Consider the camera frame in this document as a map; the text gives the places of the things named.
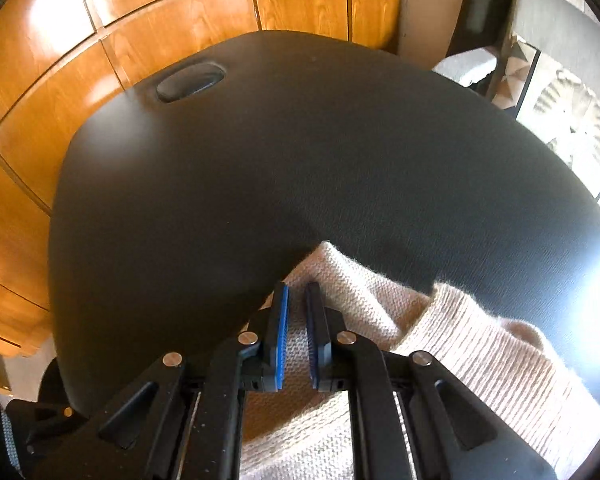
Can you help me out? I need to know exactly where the grey yellow blue sofa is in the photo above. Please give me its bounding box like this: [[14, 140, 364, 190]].
[[431, 0, 600, 231]]

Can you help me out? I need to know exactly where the tiger print cushion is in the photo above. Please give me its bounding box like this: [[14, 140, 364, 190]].
[[492, 39, 600, 205]]

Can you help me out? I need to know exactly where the black padded table mat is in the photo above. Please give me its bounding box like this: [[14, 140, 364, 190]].
[[48, 32, 600, 415]]

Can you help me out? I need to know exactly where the beige knit sweater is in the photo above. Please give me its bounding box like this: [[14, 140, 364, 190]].
[[239, 242, 600, 479]]

